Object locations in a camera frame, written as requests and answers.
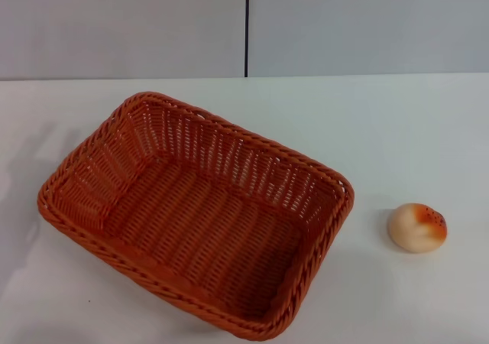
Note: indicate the orange woven plastic basket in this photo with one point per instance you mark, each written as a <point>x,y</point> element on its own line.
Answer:
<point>198,221</point>

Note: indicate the round bread bun toy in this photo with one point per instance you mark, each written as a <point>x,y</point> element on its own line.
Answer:
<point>412,229</point>

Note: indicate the black vertical wall strip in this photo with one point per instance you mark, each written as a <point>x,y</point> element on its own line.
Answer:
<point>247,26</point>

